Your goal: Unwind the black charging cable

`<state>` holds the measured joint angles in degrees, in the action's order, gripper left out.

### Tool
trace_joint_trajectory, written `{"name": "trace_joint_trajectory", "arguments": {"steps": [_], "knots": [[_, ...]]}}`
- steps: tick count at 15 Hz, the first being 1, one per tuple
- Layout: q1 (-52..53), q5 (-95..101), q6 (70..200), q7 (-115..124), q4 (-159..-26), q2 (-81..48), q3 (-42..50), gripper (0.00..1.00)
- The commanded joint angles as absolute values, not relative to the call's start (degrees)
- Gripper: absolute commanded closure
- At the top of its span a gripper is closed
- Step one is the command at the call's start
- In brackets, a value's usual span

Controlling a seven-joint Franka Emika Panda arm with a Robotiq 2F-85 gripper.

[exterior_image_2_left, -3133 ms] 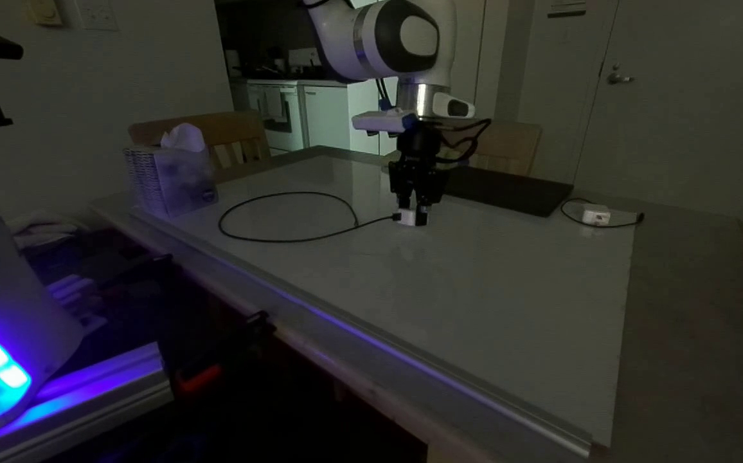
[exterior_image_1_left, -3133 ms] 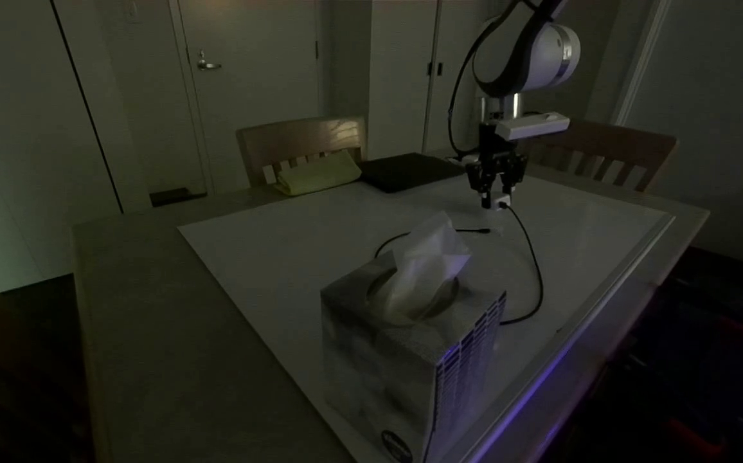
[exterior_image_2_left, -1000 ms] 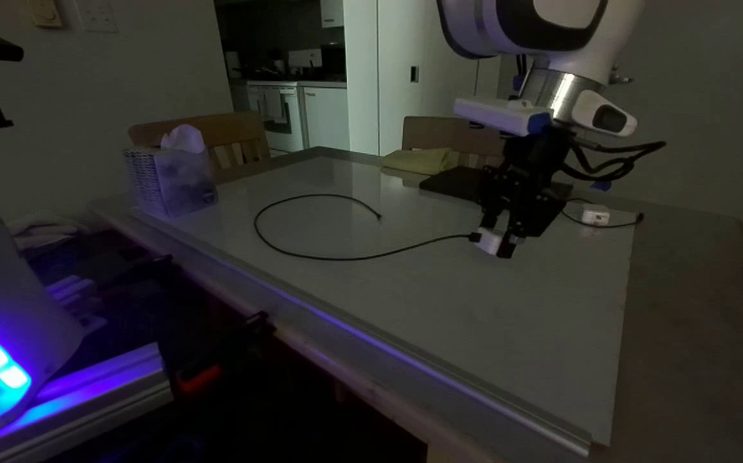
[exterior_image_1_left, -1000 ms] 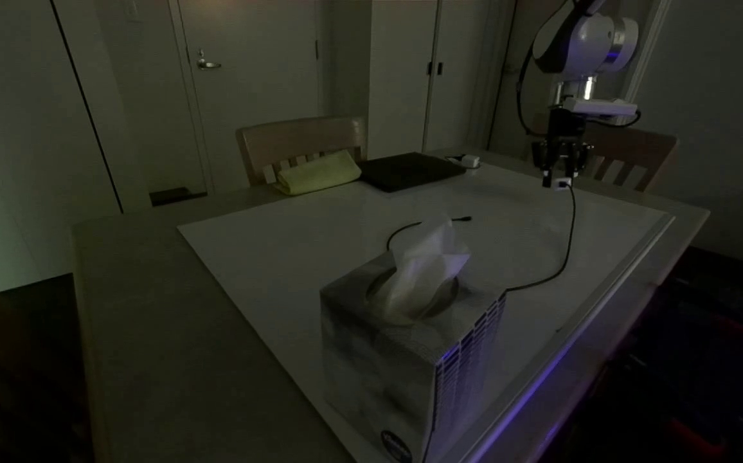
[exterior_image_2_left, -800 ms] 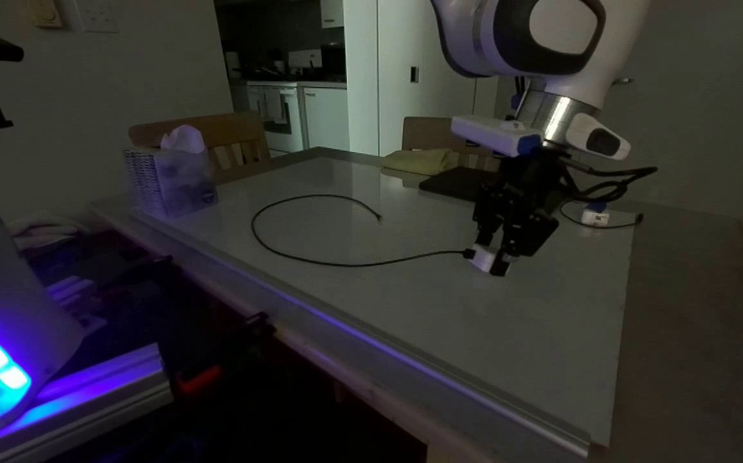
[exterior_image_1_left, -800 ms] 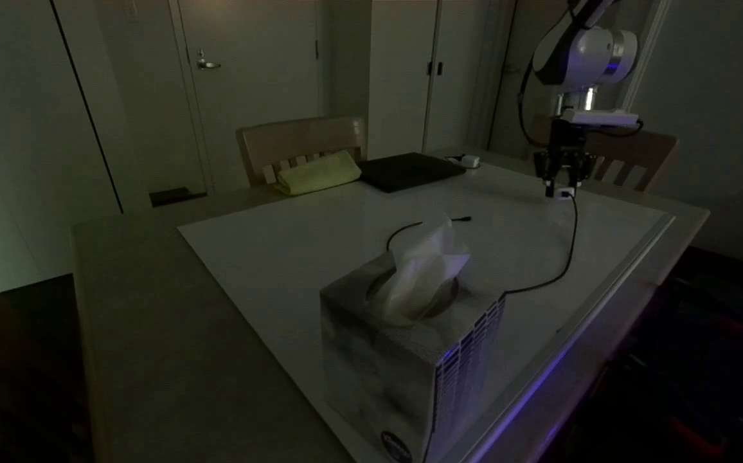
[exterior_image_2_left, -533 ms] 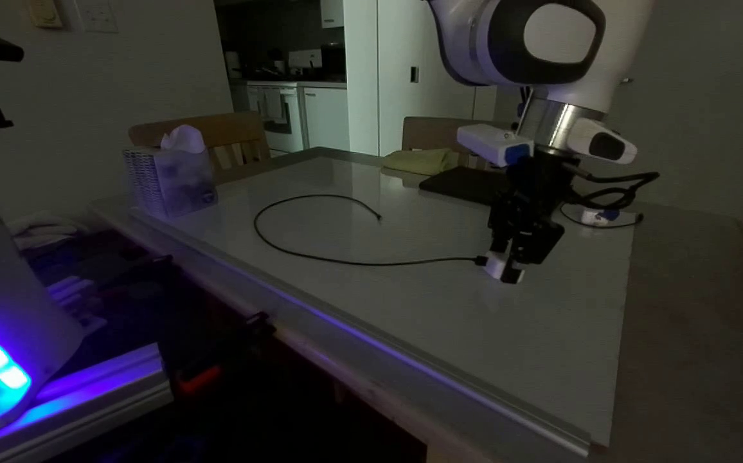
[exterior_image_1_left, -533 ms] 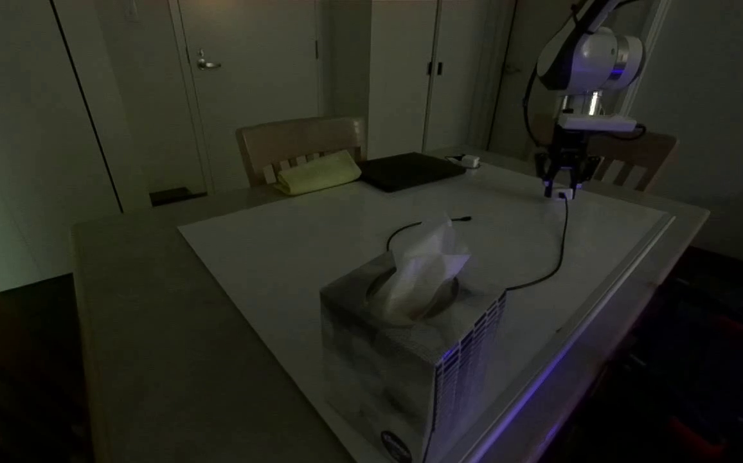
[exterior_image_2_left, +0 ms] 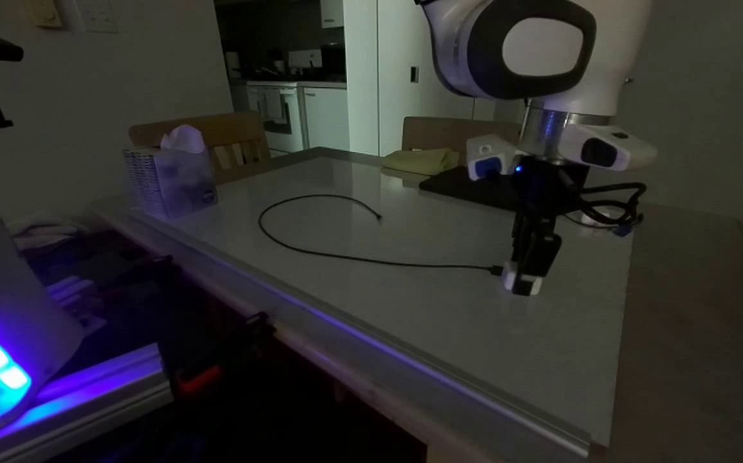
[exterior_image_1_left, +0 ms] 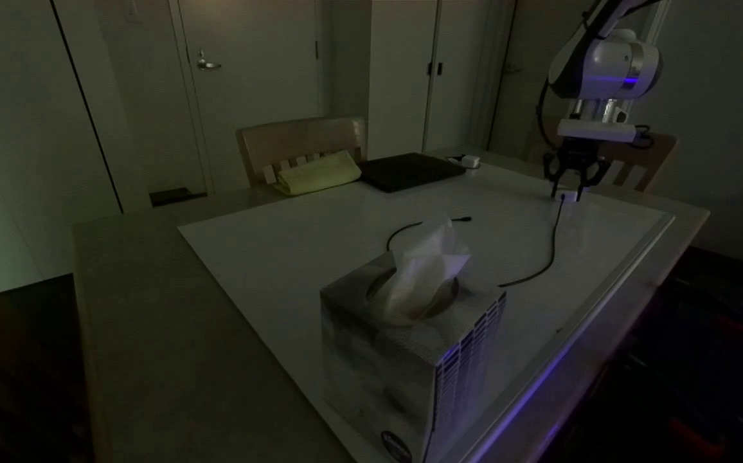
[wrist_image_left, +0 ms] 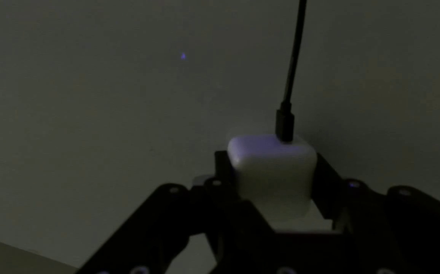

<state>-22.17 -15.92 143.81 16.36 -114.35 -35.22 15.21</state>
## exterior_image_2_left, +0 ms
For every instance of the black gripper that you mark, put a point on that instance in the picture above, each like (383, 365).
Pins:
(545, 189)

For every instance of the large white charger adapter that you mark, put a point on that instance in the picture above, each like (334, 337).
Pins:
(524, 287)

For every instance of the small white charger adapter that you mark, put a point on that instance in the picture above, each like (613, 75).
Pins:
(595, 220)

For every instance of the black flat pad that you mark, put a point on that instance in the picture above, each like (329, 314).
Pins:
(463, 186)

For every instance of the large white table board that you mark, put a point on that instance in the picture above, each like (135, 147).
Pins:
(438, 325)

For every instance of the yellow-green folded cloth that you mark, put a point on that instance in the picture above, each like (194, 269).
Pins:
(423, 161)

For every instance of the white door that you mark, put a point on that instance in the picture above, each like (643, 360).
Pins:
(713, 104)

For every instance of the white kitchen cabinet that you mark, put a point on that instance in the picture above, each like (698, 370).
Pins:
(320, 116)

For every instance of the red clamp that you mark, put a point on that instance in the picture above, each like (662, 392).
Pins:
(195, 379)

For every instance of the white tissue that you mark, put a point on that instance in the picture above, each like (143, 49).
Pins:
(184, 140)

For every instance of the clear plastic container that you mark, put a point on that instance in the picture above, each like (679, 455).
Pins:
(168, 181)

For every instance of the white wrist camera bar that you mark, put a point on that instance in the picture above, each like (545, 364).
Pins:
(609, 149)

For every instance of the aluminium frame rail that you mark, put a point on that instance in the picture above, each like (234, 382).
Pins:
(89, 394)

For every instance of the yellow wall note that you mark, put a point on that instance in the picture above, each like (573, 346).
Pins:
(45, 13)

